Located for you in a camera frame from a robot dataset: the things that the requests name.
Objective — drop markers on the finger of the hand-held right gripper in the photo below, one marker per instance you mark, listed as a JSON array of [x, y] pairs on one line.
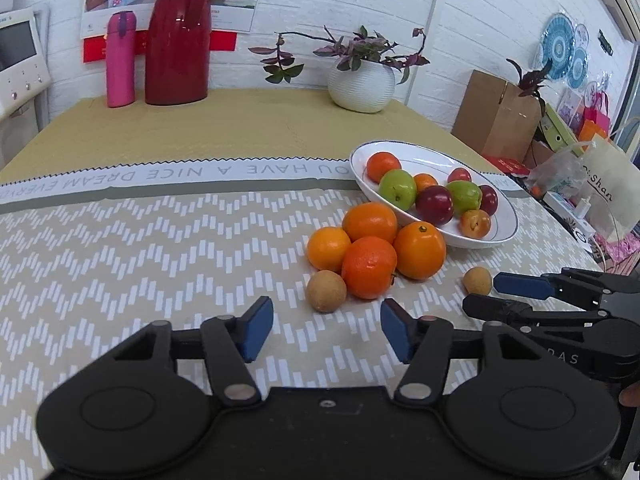
[[500, 310], [522, 285]]

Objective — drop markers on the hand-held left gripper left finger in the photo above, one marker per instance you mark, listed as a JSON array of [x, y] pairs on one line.
[[257, 327]]

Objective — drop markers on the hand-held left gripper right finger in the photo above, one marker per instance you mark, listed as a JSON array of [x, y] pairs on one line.
[[395, 330]]

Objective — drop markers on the small brown kiwi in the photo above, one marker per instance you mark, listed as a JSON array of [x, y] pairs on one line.
[[326, 290], [477, 281]]

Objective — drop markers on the white plate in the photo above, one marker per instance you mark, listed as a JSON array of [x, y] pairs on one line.
[[500, 225]]

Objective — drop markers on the red yellow plum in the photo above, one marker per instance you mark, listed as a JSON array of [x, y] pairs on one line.
[[475, 222], [459, 175]]

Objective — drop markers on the dark red plum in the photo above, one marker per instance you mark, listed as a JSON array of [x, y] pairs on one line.
[[434, 204], [489, 199]]

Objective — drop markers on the green apple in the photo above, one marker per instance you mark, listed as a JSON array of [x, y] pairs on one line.
[[464, 196], [397, 189]]

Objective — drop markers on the small tangerine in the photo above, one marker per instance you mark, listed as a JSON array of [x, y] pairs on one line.
[[328, 248], [425, 181]]

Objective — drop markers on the orange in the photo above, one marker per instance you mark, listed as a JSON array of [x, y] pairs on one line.
[[370, 222], [368, 266], [383, 165], [419, 250]]

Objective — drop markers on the person's right hand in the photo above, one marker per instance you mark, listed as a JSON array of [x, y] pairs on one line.
[[629, 395]]

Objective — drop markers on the clear plastic bag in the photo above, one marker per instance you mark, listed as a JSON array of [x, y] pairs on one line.
[[555, 170]]

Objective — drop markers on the red flat box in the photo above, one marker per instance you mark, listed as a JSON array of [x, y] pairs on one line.
[[506, 165]]

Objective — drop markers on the white paper bag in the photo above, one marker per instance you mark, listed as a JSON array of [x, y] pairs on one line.
[[612, 185]]

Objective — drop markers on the green box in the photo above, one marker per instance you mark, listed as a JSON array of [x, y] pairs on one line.
[[560, 127]]

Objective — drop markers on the cardboard box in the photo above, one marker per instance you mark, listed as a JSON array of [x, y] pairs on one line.
[[492, 115]]

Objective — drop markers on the pink gift bag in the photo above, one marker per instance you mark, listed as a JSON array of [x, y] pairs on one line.
[[597, 106]]

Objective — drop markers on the dark purple plant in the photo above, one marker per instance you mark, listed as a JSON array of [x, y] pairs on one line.
[[530, 80]]

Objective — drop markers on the potted purple plant white pot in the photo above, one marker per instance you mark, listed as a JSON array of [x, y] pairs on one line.
[[360, 80]]

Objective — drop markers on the pink bottle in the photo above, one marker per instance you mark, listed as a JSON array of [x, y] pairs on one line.
[[120, 60]]

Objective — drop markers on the red thermos jug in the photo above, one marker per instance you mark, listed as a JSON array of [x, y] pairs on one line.
[[177, 35]]

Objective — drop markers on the white water dispenser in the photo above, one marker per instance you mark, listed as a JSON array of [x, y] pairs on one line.
[[20, 70]]

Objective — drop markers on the medium blue wall decoration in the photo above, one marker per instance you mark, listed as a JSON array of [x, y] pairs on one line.
[[580, 67]]

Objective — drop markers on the large blue wall decoration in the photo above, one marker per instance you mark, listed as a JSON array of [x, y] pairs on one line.
[[557, 45]]

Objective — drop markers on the small blue wall decoration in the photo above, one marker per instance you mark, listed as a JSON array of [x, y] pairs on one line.
[[581, 35]]

